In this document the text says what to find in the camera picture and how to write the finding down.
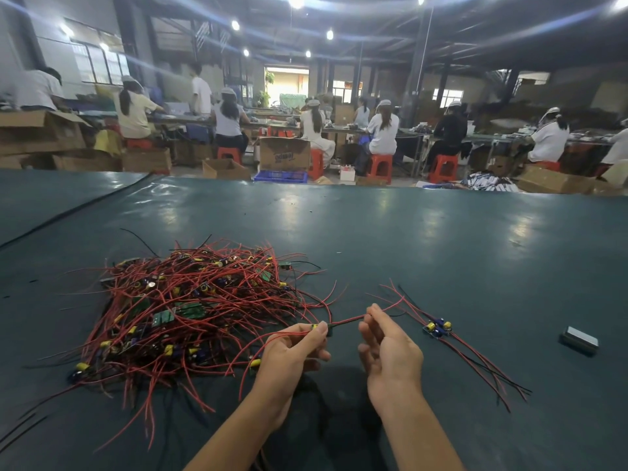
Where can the red plastic stool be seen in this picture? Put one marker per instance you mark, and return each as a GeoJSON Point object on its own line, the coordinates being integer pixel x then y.
{"type": "Point", "coordinates": [317, 163]}
{"type": "Point", "coordinates": [380, 169]}
{"type": "Point", "coordinates": [229, 155]}
{"type": "Point", "coordinates": [139, 144]}
{"type": "Point", "coordinates": [443, 169]}
{"type": "Point", "coordinates": [545, 167]}

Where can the person's right forearm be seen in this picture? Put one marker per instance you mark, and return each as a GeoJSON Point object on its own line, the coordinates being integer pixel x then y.
{"type": "Point", "coordinates": [420, 438]}

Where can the small black grey block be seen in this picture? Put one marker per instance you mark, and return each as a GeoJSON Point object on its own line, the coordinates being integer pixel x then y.
{"type": "Point", "coordinates": [579, 339]}

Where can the person's right hand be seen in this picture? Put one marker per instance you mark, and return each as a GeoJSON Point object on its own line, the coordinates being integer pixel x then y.
{"type": "Point", "coordinates": [392, 368]}

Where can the person's left hand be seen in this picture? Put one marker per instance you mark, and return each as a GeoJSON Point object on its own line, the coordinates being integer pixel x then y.
{"type": "Point", "coordinates": [289, 368]}

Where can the large open cardboard box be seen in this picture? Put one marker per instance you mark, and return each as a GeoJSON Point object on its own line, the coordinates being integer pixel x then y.
{"type": "Point", "coordinates": [39, 134]}

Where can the person's left forearm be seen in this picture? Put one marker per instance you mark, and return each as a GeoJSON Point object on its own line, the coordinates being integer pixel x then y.
{"type": "Point", "coordinates": [231, 441]}

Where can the grid window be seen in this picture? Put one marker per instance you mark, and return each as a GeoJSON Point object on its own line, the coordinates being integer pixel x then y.
{"type": "Point", "coordinates": [96, 61]}

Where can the dark green table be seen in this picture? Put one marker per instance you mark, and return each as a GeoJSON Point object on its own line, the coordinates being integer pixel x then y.
{"type": "Point", "coordinates": [510, 269]}

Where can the yellow sack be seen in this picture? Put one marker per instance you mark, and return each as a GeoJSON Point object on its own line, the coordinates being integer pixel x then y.
{"type": "Point", "coordinates": [108, 142]}

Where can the heap of black white items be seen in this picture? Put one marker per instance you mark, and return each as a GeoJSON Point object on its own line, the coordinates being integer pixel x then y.
{"type": "Point", "coordinates": [488, 182]}

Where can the blue plastic crate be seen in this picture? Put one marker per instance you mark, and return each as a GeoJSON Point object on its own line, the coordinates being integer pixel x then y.
{"type": "Point", "coordinates": [281, 176]}

